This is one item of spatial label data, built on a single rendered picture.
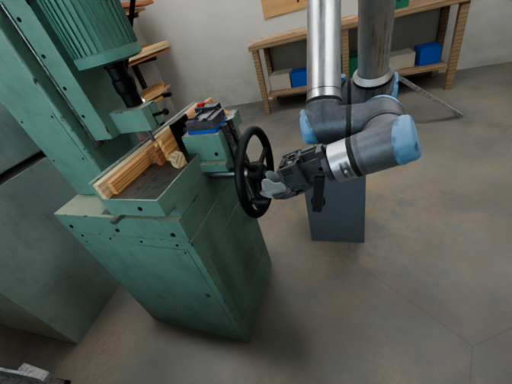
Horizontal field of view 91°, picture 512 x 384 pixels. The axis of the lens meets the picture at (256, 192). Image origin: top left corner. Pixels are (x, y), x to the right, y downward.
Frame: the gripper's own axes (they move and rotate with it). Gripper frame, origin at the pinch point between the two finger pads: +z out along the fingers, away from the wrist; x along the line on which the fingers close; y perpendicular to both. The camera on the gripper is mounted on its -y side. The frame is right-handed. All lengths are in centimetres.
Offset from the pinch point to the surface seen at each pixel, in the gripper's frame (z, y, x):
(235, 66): 148, 27, -332
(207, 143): 13.9, 17.3, -9.9
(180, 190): 20.7, 12.4, 4.1
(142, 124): 28.3, 32.2, -8.0
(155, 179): 26.4, 18.5, 3.9
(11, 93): 55, 60, 0
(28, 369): 116, -16, 49
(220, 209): 27.5, -6.2, -8.9
